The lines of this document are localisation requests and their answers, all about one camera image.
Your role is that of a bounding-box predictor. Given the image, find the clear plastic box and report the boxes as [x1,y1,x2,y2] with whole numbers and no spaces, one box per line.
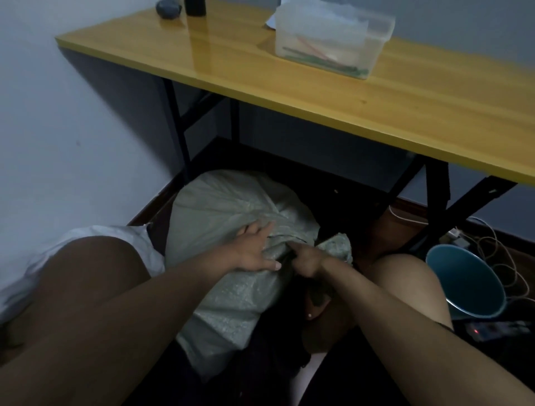
[274,0,397,80]

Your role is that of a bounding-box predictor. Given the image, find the person's leg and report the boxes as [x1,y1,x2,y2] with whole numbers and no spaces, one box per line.
[300,253,455,356]
[0,236,152,363]

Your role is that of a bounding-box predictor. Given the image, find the yellow wooden desk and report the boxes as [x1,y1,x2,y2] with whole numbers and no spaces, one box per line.
[55,0,535,187]

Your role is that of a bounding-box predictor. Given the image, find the person's right leg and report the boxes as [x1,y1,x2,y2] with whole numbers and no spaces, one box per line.
[300,253,455,356]

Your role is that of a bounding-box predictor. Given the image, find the white cable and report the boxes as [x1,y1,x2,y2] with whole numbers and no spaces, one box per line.
[388,205,535,304]

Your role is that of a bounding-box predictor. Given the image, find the white bag with red print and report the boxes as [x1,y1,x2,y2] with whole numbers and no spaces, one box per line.
[0,225,167,325]

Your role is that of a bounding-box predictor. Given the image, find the small dark round case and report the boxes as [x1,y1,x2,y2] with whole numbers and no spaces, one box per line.
[155,0,183,21]

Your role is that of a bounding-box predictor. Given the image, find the white charger plug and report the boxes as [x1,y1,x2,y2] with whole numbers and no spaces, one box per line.
[446,228,472,250]

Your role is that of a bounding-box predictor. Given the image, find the person's left hand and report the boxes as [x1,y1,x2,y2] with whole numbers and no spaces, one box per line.
[227,220,283,273]

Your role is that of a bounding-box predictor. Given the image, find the blue plastic bucket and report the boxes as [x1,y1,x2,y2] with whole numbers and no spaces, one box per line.
[425,244,509,321]

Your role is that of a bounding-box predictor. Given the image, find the person's left forearm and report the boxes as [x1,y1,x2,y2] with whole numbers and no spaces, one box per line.
[0,246,241,406]

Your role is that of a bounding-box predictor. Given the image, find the person's right hand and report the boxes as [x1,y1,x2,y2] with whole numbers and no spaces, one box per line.
[288,242,335,279]

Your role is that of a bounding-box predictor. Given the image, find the grey woven sack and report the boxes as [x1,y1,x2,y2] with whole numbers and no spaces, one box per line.
[165,169,354,382]

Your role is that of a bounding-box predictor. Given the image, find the bundle of coloured strings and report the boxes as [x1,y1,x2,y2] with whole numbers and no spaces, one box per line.
[282,35,371,79]

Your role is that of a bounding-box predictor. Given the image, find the person's right forearm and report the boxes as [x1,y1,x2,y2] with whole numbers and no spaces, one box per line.
[319,259,535,406]

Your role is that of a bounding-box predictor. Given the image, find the black shorts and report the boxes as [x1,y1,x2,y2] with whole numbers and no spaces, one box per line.
[300,330,412,406]

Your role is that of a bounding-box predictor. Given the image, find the person's left leg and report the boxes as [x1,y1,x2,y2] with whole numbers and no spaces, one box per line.
[0,236,152,363]

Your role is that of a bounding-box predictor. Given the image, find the black metal desk leg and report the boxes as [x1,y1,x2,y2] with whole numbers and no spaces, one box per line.
[160,77,242,185]
[386,161,519,254]

